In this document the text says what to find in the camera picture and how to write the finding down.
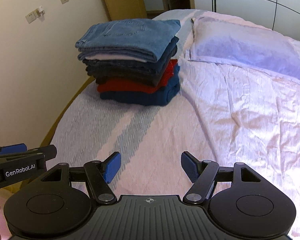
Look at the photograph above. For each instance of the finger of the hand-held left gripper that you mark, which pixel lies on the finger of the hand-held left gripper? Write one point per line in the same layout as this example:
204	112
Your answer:
48	151
13	148

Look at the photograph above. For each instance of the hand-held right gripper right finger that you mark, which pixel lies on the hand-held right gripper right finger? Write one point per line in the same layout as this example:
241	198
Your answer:
190	166

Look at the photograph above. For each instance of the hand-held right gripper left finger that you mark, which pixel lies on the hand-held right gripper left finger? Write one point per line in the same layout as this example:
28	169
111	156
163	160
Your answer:
112	166

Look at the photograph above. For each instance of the light blue denim jeans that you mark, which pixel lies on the light blue denim jeans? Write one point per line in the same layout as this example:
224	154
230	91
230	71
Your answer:
130	33

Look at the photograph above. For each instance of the blue white herringbone blanket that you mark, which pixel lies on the blue white herringbone blanket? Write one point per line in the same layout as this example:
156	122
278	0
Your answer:
102	130

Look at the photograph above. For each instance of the pink bedspread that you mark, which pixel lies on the pink bedspread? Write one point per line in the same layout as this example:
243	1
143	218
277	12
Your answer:
240	130

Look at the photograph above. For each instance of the dark grey pants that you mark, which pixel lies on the dark grey pants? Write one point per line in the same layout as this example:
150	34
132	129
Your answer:
125	76

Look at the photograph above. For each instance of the pink lilac pillow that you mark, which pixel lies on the pink lilac pillow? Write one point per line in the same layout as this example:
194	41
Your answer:
240	45

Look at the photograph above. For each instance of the wooden door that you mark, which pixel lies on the wooden door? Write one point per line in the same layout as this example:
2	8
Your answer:
125	0

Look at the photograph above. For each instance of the cream sliding wardrobe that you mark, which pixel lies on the cream sliding wardrobe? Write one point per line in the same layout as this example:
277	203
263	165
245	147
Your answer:
252	0

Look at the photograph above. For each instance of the cream wall socket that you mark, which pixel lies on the cream wall socket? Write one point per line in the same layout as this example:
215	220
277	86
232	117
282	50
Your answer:
30	18

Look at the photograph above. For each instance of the white wall plug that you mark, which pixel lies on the white wall plug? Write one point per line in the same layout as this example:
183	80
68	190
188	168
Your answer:
40	10

